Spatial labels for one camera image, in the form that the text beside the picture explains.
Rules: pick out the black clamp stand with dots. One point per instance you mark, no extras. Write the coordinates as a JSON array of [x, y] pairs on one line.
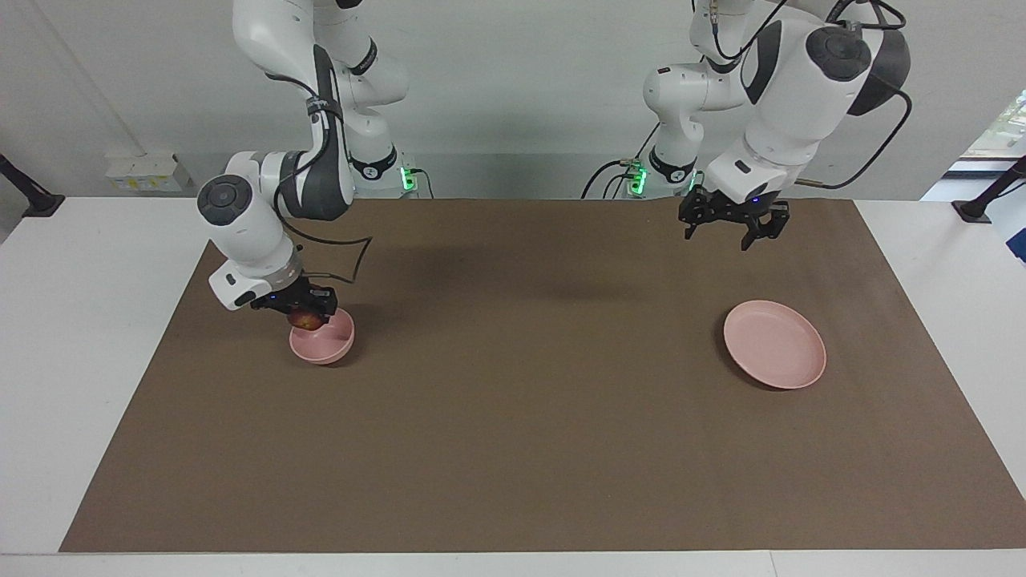
[[974, 211], [40, 204]]

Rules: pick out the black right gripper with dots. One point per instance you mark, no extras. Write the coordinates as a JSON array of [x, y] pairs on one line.
[[292, 296]]

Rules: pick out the white wall socket box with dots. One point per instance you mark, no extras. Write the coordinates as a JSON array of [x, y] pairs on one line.
[[144, 172]]

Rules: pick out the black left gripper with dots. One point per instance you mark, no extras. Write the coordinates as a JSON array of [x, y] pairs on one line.
[[733, 204]]

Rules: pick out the pink plate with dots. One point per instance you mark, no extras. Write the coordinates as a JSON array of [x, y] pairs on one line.
[[773, 344]]

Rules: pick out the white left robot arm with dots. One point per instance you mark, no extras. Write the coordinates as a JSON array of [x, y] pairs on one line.
[[785, 120]]

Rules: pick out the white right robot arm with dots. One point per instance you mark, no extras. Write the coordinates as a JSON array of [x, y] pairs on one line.
[[240, 224]]

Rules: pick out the pink bowl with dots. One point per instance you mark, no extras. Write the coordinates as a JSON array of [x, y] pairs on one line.
[[321, 349]]

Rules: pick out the blue object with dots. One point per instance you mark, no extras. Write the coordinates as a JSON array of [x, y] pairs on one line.
[[1019, 244]]

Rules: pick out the brown table mat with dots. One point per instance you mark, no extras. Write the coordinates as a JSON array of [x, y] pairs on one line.
[[513, 401]]

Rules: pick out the dark red apple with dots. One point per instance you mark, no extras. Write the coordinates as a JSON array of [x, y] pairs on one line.
[[306, 322]]

